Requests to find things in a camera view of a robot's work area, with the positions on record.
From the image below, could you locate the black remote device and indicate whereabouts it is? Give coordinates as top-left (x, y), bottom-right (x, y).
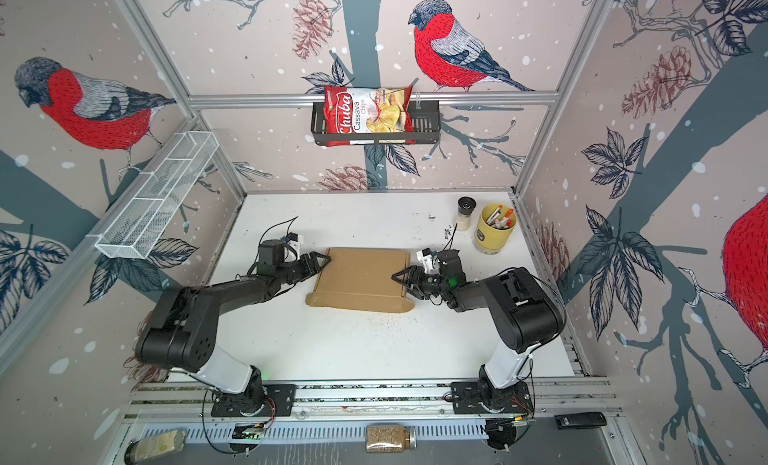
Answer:
top-left (554, 411), bottom-right (607, 430)

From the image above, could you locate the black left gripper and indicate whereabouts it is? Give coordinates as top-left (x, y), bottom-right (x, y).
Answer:
top-left (274, 248), bottom-right (330, 284)

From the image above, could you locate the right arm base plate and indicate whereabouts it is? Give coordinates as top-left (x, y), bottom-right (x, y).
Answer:
top-left (448, 380), bottom-right (534, 415)

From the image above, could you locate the red cassava chips bag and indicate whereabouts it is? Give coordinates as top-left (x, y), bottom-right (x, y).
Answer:
top-left (323, 87), bottom-right (414, 136)

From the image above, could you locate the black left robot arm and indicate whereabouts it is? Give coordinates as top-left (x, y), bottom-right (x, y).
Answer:
top-left (135, 233), bottom-right (331, 417)

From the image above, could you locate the black wall basket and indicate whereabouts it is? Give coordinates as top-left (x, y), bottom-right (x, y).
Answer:
top-left (310, 101), bottom-right (441, 146)

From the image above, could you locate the brown grain glass jar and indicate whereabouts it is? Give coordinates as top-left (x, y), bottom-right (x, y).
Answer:
top-left (365, 424), bottom-right (417, 453)

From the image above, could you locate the yellow pen cup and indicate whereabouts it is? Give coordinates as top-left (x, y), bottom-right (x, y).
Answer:
top-left (474, 204), bottom-right (517, 255)

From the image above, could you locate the white wire mesh shelf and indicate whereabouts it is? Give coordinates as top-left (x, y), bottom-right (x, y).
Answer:
top-left (95, 131), bottom-right (219, 259)

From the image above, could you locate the black lid spice shaker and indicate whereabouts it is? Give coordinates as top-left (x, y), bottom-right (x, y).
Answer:
top-left (455, 196), bottom-right (476, 232)

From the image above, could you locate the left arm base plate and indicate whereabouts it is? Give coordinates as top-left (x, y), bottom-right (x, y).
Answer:
top-left (211, 384), bottom-right (297, 418)

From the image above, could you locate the brown cardboard box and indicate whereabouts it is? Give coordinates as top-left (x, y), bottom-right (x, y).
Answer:
top-left (305, 247), bottom-right (415, 314)

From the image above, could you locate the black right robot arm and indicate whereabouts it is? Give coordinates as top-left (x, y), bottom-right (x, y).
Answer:
top-left (391, 249), bottom-right (566, 418)

